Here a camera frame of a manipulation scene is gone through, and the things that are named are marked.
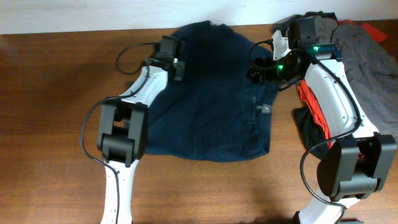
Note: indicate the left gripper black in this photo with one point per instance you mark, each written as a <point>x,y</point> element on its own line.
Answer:
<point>180,65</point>

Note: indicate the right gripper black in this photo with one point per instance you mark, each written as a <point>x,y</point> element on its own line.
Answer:
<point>256,64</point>

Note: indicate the navy blue shorts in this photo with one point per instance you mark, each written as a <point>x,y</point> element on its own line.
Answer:
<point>215,113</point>

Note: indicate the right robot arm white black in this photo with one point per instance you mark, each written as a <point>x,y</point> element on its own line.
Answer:
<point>358,157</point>

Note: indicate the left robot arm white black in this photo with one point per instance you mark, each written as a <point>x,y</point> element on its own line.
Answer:
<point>123,126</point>

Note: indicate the dark green garment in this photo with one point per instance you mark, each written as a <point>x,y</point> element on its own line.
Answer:
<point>284,23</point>

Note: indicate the red and black garment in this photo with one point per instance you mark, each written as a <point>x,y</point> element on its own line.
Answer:
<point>309,119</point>

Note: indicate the grey shorts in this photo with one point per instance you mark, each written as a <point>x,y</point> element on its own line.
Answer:
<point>370,70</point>

